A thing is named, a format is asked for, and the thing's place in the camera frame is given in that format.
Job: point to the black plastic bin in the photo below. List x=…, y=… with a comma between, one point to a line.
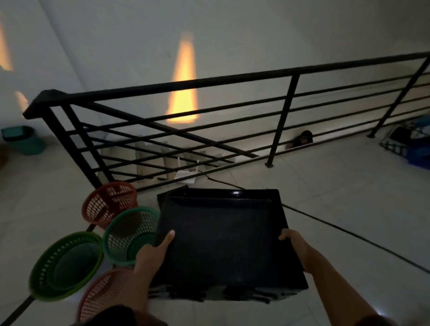
x=228, y=236

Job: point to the white wifi router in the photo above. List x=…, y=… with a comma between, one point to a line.
x=187, y=174

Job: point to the blue plastic crate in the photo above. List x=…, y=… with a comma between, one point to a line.
x=420, y=149

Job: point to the teal plastic bucket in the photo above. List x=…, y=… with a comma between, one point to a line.
x=22, y=139

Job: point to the pink mesh basket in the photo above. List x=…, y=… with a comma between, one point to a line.
x=100, y=295

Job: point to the teal mesh basket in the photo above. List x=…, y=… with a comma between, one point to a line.
x=129, y=235

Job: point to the person's left thumb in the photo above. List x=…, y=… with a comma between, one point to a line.
x=164, y=239

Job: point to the green mesh basket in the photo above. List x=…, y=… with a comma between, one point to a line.
x=65, y=265

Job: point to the orange mesh basket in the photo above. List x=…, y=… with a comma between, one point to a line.
x=107, y=203

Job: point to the dark small object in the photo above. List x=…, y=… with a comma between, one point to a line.
x=302, y=138

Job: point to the person's right forearm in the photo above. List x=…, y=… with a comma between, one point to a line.
x=339, y=293

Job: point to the person's left hand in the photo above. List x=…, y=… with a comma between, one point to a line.
x=152, y=256

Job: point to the black metal railing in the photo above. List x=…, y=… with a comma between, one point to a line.
x=201, y=110

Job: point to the person's right thumb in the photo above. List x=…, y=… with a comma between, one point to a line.
x=285, y=233

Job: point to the person's right hand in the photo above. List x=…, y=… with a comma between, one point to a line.
x=300, y=247

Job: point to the person's left forearm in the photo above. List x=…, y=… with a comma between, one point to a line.
x=129, y=288

